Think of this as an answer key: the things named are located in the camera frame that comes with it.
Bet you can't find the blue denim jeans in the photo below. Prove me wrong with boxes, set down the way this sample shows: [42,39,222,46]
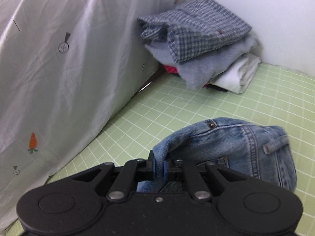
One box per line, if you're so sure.
[137,117,297,192]

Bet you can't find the red folded garment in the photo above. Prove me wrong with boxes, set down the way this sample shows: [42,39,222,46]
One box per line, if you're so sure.
[163,65,210,89]

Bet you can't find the grey folded sweater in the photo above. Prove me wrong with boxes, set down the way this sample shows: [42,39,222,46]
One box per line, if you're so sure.
[145,33,259,83]

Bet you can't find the white folded garment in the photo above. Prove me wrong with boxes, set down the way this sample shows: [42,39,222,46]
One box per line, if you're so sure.
[211,53,261,94]

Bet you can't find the green grid cutting mat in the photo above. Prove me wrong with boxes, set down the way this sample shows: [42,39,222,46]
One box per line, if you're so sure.
[4,62,315,236]

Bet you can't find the grey carrot print storage bag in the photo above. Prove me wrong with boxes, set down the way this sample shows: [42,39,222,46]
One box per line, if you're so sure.
[1,0,189,230]

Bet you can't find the blue plaid folded shirt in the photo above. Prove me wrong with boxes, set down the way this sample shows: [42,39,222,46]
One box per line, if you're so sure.
[138,0,252,63]

